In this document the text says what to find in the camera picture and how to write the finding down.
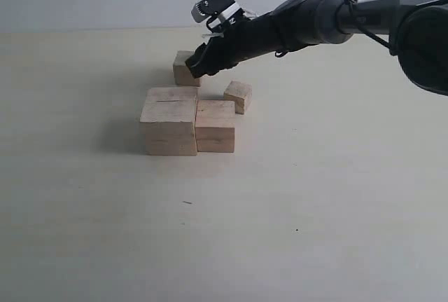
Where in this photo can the largest wooden cube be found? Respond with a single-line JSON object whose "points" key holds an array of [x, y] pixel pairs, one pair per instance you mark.
{"points": [[167, 121]]}

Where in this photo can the tall wooden cube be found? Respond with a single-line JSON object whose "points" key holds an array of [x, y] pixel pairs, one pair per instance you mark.
{"points": [[215, 126]]}

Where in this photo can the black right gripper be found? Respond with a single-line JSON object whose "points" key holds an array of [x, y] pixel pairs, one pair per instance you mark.
{"points": [[244, 40]]}

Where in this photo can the smallest wooden cube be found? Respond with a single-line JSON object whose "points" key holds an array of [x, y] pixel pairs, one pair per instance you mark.
{"points": [[241, 94]]}

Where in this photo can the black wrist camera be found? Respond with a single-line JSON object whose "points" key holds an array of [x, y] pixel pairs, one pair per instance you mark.
{"points": [[219, 15]]}

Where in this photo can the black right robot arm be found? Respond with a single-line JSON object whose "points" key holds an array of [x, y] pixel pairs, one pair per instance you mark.
{"points": [[415, 31]]}

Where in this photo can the medium wooden cube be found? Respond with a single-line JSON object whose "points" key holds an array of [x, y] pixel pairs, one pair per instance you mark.
{"points": [[182, 75]]}

